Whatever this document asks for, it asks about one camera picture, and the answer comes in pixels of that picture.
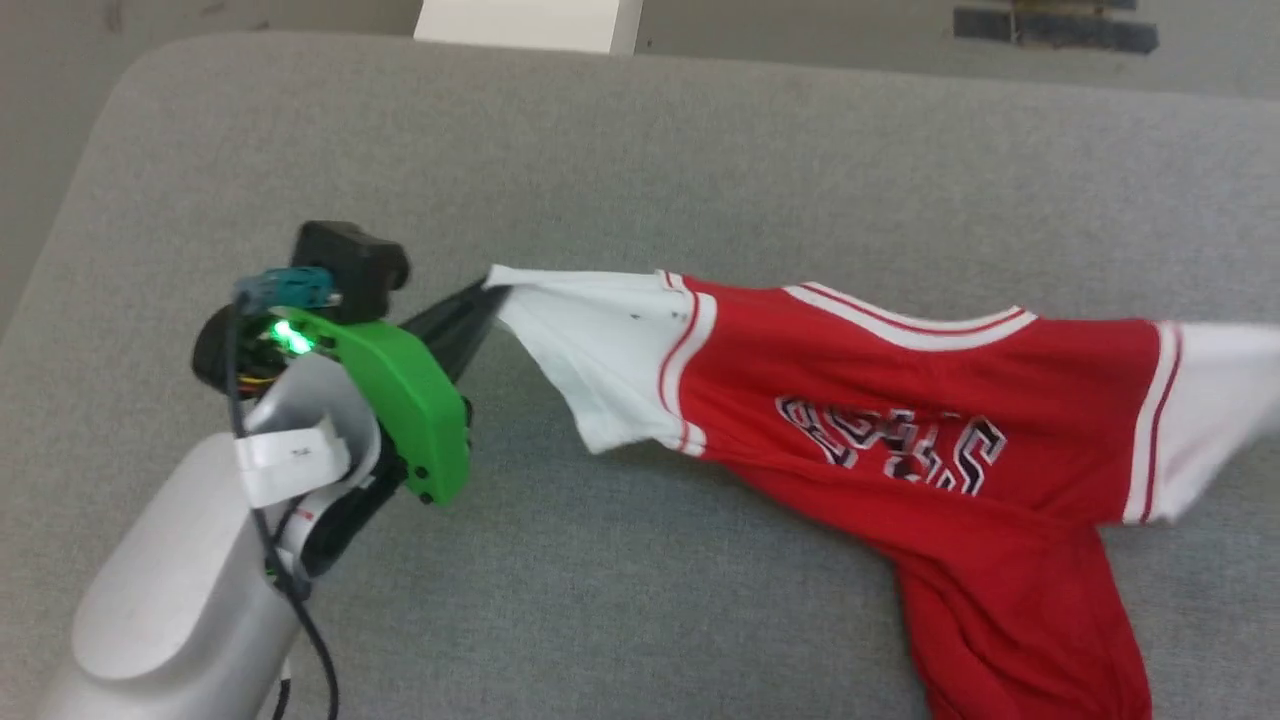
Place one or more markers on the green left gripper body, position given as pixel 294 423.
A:
pixel 410 400

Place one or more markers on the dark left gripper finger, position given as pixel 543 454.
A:
pixel 450 318
pixel 478 335

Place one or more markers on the red and white basketball jersey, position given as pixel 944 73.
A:
pixel 800 350

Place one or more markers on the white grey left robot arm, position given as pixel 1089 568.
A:
pixel 170 600

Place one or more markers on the white rectangular box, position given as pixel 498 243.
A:
pixel 520 20

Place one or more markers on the black floor tape strip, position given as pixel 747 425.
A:
pixel 1075 4
pixel 1050 32

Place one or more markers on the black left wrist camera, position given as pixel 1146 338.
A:
pixel 350 265

